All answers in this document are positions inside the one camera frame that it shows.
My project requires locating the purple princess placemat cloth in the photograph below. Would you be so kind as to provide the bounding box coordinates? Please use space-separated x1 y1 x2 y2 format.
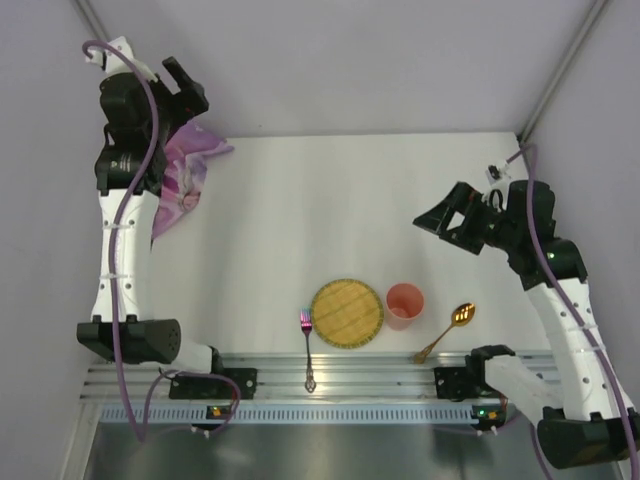
152 120 234 240

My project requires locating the pink plastic cup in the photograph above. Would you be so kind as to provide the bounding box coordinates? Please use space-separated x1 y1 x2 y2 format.
385 283 425 331

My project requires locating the gold spoon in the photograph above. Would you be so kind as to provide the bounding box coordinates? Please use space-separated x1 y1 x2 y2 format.
412 302 476 364

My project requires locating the round woven bamboo plate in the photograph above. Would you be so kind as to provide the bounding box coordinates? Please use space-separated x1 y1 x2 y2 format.
310 278 384 349

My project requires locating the iridescent rainbow fork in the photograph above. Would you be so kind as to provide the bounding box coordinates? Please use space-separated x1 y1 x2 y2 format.
300 308 316 394

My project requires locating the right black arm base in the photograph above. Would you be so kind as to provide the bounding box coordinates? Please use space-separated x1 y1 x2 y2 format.
434 367 502 402

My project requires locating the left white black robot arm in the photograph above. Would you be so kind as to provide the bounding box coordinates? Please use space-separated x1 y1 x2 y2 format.
76 36 217 373

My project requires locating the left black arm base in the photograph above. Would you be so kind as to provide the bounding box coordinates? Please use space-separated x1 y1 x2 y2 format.
169 368 258 400

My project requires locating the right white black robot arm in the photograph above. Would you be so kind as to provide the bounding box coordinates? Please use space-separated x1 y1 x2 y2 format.
413 167 639 478

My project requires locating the perforated white cable duct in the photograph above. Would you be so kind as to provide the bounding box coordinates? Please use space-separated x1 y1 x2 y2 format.
99 403 506 425

